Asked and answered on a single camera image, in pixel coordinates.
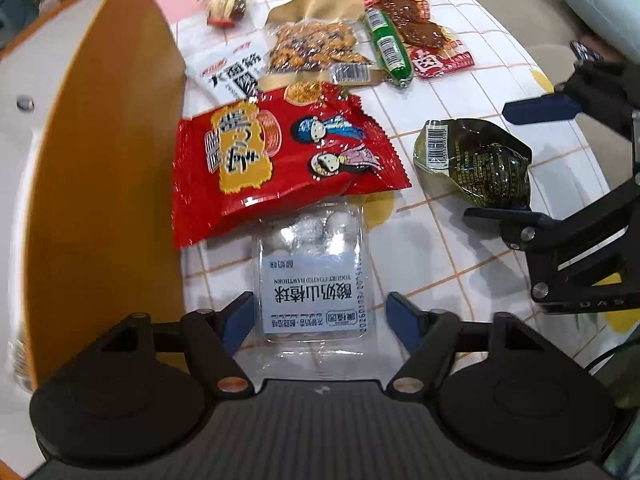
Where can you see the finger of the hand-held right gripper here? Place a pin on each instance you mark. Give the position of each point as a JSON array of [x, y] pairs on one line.
[[537, 222], [542, 108]]

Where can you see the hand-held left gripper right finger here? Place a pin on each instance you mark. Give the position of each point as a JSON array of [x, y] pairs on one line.
[[404, 320]]

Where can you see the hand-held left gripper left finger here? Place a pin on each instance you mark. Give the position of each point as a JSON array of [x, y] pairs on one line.
[[237, 322]]

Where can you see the clear plastic snack box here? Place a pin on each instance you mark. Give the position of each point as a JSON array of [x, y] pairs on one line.
[[310, 300]]

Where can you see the olive foil snack packet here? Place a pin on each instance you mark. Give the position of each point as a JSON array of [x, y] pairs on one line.
[[480, 165]]

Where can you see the red braised meat packet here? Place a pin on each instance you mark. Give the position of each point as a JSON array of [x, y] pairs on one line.
[[425, 25]]

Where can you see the orange storage box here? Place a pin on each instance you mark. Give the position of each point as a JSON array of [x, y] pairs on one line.
[[100, 160]]

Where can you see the gold clear-window snack packet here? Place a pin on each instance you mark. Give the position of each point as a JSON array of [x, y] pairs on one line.
[[310, 45]]

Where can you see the pink and white tablecloth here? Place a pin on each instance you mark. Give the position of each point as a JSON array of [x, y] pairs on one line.
[[450, 270]]

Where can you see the light blue pillow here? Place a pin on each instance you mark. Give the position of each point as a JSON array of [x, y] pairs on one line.
[[600, 0]]

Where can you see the green sausage stick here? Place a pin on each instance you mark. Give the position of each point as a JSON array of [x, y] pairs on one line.
[[390, 45]]

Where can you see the large red snack packet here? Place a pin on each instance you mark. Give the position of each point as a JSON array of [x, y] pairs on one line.
[[300, 160]]

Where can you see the white snack packet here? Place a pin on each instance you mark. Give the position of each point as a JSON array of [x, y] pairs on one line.
[[225, 75]]

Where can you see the small wrapped cake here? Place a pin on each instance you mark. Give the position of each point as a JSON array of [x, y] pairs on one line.
[[227, 6]]

